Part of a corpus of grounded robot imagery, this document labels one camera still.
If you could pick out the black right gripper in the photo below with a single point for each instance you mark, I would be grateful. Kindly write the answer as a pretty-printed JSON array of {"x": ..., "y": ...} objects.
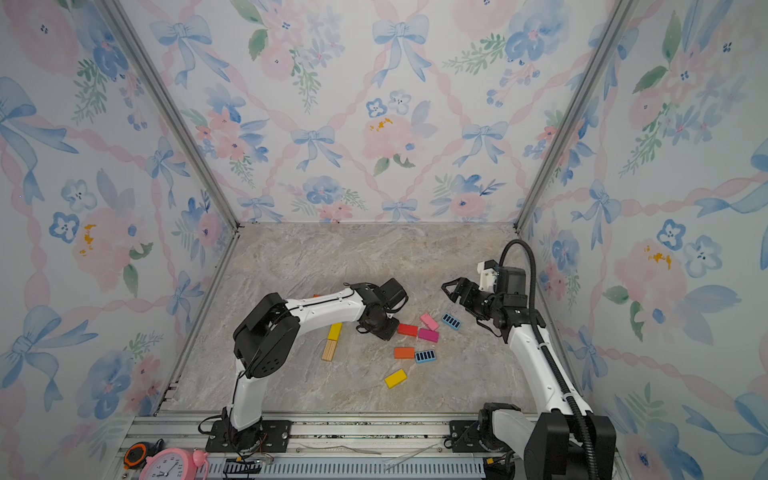
[{"x": 464, "y": 284}]

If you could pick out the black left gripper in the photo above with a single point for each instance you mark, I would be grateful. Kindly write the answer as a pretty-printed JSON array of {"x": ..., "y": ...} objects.
[{"x": 388, "y": 334}]

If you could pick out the yellow block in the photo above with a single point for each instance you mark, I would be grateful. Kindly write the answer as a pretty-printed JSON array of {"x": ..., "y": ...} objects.
[
  {"x": 395, "y": 378},
  {"x": 335, "y": 331}
]

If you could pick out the striped natural wood block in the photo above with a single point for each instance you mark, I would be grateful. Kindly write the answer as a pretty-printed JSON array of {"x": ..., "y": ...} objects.
[{"x": 329, "y": 350}]

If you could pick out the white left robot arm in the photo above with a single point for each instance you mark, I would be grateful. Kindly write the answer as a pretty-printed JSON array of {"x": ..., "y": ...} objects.
[{"x": 264, "y": 339}]

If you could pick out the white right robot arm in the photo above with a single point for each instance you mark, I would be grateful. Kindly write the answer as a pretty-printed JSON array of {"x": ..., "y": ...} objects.
[{"x": 568, "y": 440}]

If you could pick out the red block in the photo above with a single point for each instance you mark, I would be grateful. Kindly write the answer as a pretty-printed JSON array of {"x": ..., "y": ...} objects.
[{"x": 408, "y": 330}]

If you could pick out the blue slotted block far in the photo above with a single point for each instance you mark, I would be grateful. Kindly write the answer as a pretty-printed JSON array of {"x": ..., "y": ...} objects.
[{"x": 451, "y": 321}]

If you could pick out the blue slotted block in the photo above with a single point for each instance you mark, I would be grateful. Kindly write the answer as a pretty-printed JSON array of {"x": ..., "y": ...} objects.
[
  {"x": 451, "y": 321},
  {"x": 425, "y": 356}
]

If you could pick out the magenta block flat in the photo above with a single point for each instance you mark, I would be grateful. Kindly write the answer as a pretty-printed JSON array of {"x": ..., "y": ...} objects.
[{"x": 428, "y": 335}]

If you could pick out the light pink block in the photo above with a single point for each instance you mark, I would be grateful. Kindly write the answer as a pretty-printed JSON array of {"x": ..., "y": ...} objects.
[{"x": 429, "y": 322}]

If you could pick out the blue slotted block near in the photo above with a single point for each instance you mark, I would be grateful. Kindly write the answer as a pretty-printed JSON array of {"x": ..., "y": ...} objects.
[{"x": 425, "y": 356}]

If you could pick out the yellow block front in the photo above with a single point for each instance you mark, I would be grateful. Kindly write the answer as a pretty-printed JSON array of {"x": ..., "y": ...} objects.
[{"x": 395, "y": 378}]

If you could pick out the pink alarm clock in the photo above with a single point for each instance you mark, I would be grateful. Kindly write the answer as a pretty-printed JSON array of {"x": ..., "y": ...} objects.
[{"x": 176, "y": 464}]

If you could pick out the orange black tape measure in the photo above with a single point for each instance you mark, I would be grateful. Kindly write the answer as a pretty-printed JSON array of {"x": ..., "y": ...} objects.
[{"x": 136, "y": 456}]

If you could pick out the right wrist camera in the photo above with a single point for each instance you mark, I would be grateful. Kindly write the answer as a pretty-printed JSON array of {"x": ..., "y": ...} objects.
[{"x": 488, "y": 275}]

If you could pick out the aluminium front rail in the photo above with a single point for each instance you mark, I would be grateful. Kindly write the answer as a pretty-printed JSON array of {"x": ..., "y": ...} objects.
[{"x": 361, "y": 446}]

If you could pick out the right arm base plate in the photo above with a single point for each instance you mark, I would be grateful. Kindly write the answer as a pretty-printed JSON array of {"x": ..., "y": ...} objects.
[{"x": 470, "y": 437}]

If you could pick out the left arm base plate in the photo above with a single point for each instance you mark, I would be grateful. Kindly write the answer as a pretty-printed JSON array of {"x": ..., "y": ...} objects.
[{"x": 266, "y": 436}]

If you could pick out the aluminium left corner post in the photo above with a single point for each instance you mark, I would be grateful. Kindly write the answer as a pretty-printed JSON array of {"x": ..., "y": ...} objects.
[{"x": 119, "y": 22}]

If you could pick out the aluminium corner post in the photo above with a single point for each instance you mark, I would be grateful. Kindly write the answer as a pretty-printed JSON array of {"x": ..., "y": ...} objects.
[
  {"x": 119, "y": 22},
  {"x": 614, "y": 28}
]

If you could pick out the aluminium right corner post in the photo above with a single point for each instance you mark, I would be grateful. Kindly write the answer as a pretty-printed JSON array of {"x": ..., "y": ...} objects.
[{"x": 614, "y": 28}]

